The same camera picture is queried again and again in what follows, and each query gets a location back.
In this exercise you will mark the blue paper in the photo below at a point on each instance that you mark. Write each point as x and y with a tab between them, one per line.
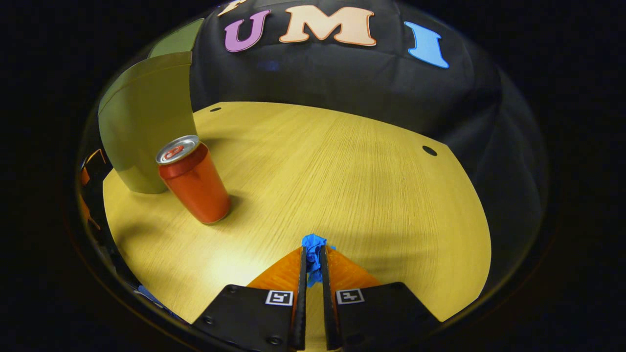
313	243

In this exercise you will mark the green desktop garbage bin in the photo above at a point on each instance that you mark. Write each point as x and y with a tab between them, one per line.
142	122

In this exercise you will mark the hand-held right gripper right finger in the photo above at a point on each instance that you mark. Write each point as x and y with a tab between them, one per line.
386	313

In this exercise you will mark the red pop can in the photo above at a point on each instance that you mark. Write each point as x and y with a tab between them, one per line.
195	186

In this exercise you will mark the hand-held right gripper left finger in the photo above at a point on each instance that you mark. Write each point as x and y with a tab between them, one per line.
244	318

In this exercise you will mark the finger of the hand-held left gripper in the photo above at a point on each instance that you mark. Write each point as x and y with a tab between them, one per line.
93	168
88	212

